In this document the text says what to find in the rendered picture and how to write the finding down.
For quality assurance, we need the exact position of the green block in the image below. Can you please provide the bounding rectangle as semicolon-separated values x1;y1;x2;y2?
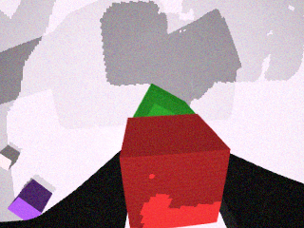
133;84;193;117
136;88;194;117

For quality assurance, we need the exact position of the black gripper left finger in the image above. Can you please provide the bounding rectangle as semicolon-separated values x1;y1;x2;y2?
0;151;126;228

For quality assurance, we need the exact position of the red block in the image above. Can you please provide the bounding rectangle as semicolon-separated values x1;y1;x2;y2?
119;113;231;228

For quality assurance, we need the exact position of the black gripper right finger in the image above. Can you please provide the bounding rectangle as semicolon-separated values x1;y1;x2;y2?
219;153;304;228

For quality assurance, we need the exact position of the purple block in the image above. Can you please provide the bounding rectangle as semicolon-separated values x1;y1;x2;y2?
8;180;53;220

